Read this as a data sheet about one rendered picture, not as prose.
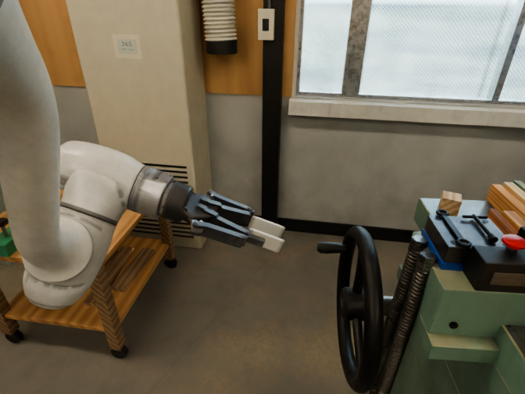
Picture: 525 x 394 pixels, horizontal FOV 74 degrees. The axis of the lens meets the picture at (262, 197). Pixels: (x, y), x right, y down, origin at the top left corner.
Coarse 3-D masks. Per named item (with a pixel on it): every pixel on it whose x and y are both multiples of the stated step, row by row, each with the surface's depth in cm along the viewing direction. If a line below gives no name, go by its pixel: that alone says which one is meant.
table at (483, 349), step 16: (416, 208) 82; (432, 208) 77; (464, 208) 77; (480, 208) 77; (400, 272) 64; (416, 320) 55; (432, 336) 51; (448, 336) 51; (464, 336) 51; (496, 336) 50; (512, 336) 47; (432, 352) 50; (448, 352) 50; (464, 352) 50; (480, 352) 49; (496, 352) 49; (512, 352) 46; (512, 368) 46; (512, 384) 46
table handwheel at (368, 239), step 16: (352, 240) 67; (368, 240) 57; (352, 256) 74; (368, 256) 54; (368, 272) 53; (352, 288) 63; (368, 288) 52; (352, 304) 61; (368, 304) 51; (384, 304) 62; (352, 320) 62; (368, 320) 50; (368, 336) 50; (352, 352) 69; (368, 352) 50; (352, 368) 64; (368, 368) 51; (352, 384) 57; (368, 384) 53
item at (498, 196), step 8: (496, 184) 79; (488, 192) 80; (496, 192) 77; (504, 192) 75; (488, 200) 80; (496, 200) 77; (504, 200) 74; (512, 200) 72; (496, 208) 77; (504, 208) 74; (512, 208) 71; (520, 208) 70; (520, 216) 69
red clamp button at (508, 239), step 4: (504, 236) 47; (508, 236) 47; (512, 236) 47; (516, 236) 47; (504, 240) 46; (508, 240) 46; (512, 240) 46; (516, 240) 46; (520, 240) 46; (524, 240) 46; (508, 244) 46; (512, 244) 45; (516, 244) 45; (520, 244) 45; (524, 244) 45; (512, 248) 45; (516, 248) 45; (520, 248) 45; (524, 248) 45
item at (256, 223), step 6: (252, 216) 69; (252, 222) 70; (258, 222) 70; (264, 222) 69; (270, 222) 70; (258, 228) 70; (264, 228) 70; (270, 228) 70; (276, 228) 70; (282, 228) 70; (270, 234) 71; (276, 234) 71
